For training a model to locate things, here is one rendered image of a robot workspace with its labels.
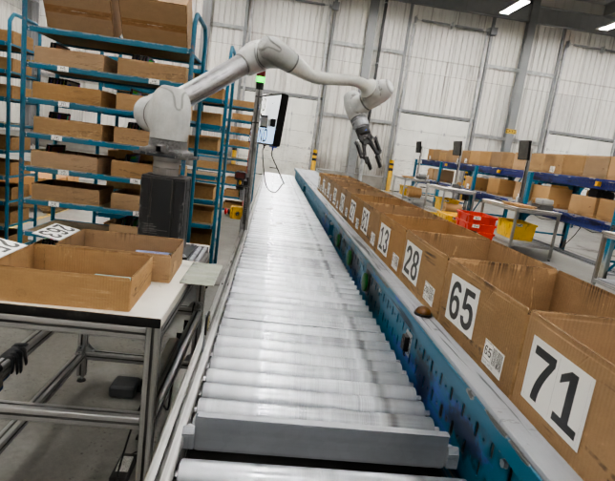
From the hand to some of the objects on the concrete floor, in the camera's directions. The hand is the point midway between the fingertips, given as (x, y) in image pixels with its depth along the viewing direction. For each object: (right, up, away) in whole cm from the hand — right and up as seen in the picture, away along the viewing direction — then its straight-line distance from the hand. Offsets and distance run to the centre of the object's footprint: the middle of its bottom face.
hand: (373, 162), depth 259 cm
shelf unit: (-174, -88, +78) cm, 210 cm away
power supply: (-104, -128, -78) cm, 182 cm away
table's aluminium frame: (-118, -123, -62) cm, 181 cm away
